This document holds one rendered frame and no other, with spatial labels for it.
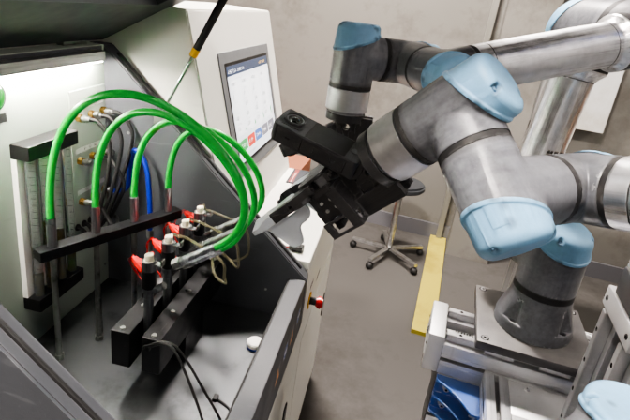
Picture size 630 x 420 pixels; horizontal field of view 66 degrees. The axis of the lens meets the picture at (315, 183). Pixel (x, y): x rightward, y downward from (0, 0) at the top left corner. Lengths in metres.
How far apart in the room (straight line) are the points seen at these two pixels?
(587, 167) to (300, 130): 0.31
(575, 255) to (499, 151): 0.57
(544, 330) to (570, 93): 0.46
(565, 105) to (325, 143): 0.63
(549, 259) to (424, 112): 0.57
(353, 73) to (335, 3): 2.92
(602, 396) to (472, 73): 0.35
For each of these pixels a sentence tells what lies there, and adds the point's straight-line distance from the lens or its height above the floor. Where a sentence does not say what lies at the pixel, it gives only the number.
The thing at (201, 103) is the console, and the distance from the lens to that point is 1.21.
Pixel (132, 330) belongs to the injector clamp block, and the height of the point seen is 0.98.
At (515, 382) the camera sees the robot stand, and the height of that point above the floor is 0.95.
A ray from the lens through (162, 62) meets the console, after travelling 1.23.
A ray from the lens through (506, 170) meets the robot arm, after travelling 0.47.
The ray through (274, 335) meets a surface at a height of 0.95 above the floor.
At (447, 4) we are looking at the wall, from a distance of 3.63.
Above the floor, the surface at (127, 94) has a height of 1.42.
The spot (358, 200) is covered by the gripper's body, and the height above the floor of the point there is 1.39.
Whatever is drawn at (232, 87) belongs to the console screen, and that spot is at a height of 1.35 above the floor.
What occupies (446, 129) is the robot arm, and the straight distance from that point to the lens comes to 0.49.
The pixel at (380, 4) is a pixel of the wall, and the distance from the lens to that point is 3.68.
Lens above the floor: 1.61
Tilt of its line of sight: 20 degrees down
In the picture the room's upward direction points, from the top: 8 degrees clockwise
